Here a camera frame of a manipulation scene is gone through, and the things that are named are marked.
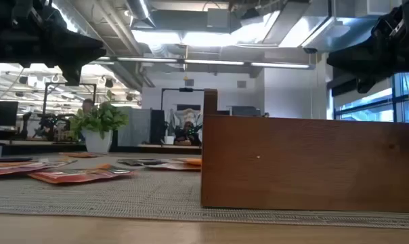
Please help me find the black computer monitor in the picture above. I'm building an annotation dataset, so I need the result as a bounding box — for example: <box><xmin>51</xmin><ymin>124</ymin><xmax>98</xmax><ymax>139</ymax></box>
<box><xmin>0</xmin><ymin>100</ymin><xmax>19</xmax><ymax>127</ymax></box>

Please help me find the person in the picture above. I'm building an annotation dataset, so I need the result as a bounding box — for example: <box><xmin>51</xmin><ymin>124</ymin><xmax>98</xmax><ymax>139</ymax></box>
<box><xmin>181</xmin><ymin>120</ymin><xmax>196</xmax><ymax>143</ymax></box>
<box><xmin>81</xmin><ymin>98</ymin><xmax>94</xmax><ymax>115</ymax></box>

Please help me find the grey woven placemat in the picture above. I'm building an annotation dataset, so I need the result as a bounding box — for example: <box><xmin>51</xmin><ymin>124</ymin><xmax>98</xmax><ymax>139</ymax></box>
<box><xmin>0</xmin><ymin>152</ymin><xmax>409</xmax><ymax>230</ymax></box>

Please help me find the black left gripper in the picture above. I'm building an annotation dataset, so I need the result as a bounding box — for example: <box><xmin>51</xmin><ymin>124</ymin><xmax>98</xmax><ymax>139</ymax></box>
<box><xmin>38</xmin><ymin>20</ymin><xmax>108</xmax><ymax>86</ymax></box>

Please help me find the round silver ventilation duct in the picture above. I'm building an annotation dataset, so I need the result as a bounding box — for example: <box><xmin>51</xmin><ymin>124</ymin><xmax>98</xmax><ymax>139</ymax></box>
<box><xmin>125</xmin><ymin>0</ymin><xmax>157</xmax><ymax>28</ymax></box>

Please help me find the grey ceiling box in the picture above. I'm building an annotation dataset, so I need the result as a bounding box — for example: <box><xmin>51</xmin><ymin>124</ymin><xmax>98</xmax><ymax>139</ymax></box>
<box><xmin>207</xmin><ymin>8</ymin><xmax>231</xmax><ymax>29</ymax></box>

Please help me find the green plant in white pot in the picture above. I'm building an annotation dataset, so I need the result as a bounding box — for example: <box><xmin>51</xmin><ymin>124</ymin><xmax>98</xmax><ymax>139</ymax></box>
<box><xmin>68</xmin><ymin>89</ymin><xmax>129</xmax><ymax>154</ymax></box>

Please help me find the dark blackcurrant tea packet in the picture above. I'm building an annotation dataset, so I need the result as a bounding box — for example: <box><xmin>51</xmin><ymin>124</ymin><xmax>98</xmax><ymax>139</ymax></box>
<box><xmin>0</xmin><ymin>156</ymin><xmax>35</xmax><ymax>163</ymax></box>
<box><xmin>117</xmin><ymin>158</ymin><xmax>167</xmax><ymax>167</ymax></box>

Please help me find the black aluminium table frame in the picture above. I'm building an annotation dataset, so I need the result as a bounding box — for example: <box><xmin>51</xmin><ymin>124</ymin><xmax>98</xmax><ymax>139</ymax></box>
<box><xmin>0</xmin><ymin>144</ymin><xmax>202</xmax><ymax>156</ymax></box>

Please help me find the brown wooden tea box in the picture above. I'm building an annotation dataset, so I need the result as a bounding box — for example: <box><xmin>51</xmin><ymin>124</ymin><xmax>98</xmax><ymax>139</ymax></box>
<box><xmin>200</xmin><ymin>88</ymin><xmax>409</xmax><ymax>214</ymax></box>

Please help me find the orange peach tea packet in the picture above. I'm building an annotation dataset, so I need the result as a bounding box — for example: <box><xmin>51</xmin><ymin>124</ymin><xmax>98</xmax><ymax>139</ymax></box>
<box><xmin>27</xmin><ymin>163</ymin><xmax>137</xmax><ymax>186</ymax></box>
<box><xmin>0</xmin><ymin>159</ymin><xmax>77</xmax><ymax>178</ymax></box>
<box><xmin>59</xmin><ymin>151</ymin><xmax>102</xmax><ymax>159</ymax></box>

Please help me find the grey partition panel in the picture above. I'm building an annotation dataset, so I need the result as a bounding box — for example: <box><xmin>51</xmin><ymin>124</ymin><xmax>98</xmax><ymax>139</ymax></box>
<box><xmin>118</xmin><ymin>106</ymin><xmax>152</xmax><ymax>147</ymax></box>

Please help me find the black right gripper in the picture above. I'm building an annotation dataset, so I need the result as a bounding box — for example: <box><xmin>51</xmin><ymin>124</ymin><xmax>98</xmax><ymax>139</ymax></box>
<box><xmin>327</xmin><ymin>30</ymin><xmax>400</xmax><ymax>94</ymax></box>

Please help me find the black cabinet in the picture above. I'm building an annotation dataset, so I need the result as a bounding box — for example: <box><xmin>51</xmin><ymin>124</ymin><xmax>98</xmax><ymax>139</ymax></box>
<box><xmin>150</xmin><ymin>108</ymin><xmax>166</xmax><ymax>145</ymax></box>

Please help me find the long ceiling light strip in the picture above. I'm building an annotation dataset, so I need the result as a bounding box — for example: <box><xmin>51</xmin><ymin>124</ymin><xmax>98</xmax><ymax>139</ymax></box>
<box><xmin>95</xmin><ymin>56</ymin><xmax>316</xmax><ymax>70</ymax></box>

